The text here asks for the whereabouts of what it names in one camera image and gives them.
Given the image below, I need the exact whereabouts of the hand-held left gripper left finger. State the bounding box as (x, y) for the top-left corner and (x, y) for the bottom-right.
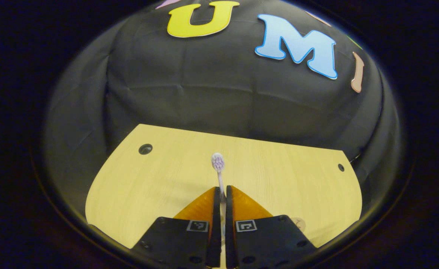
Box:
(132, 187), (222, 269)

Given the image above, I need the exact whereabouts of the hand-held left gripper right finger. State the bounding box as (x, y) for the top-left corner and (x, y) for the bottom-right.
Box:
(225, 186), (319, 269)

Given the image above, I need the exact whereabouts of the pale pink toothbrush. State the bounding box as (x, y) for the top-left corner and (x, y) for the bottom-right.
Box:
(211, 152), (227, 204)

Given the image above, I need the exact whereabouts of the round cork coaster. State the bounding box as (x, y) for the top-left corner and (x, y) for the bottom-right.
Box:
(290, 217), (306, 232)

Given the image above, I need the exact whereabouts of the light wooden desktop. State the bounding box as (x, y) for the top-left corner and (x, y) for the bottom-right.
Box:
(85, 124), (362, 249)

